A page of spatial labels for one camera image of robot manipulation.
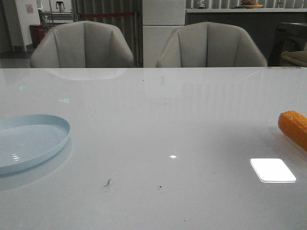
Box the dark grey kitchen counter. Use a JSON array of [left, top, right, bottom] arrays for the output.
[[185, 8, 307, 61]]

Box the red barrier belt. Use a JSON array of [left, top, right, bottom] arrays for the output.
[[80, 11, 135, 18]]

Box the grey upholstered chair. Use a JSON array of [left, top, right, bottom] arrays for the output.
[[156, 22, 267, 68], [30, 21, 134, 68]]

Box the grey metal bench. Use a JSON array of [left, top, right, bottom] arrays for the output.
[[38, 9, 73, 26]]

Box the beige seat cushion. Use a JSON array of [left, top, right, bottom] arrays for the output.
[[281, 50, 307, 67]]

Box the right grey upholstered chair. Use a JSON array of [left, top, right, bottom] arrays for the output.
[[156, 22, 267, 68]]

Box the light blue round plate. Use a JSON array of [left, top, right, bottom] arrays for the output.
[[0, 114, 71, 175]]

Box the dark wooden side chair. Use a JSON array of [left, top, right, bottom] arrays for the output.
[[268, 23, 307, 66]]

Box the red trash bin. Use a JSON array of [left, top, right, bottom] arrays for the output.
[[29, 24, 45, 48]]

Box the pink wall notice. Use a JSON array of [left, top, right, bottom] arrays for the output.
[[25, 4, 34, 14]]

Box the fruit bowl on counter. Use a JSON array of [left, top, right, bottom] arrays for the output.
[[241, 0, 263, 9]]

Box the orange corn cob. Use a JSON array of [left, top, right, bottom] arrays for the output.
[[278, 111, 307, 151]]

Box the white refrigerator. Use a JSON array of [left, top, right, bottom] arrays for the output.
[[142, 0, 186, 68]]

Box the left grey upholstered chair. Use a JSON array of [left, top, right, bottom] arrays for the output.
[[30, 21, 134, 68]]

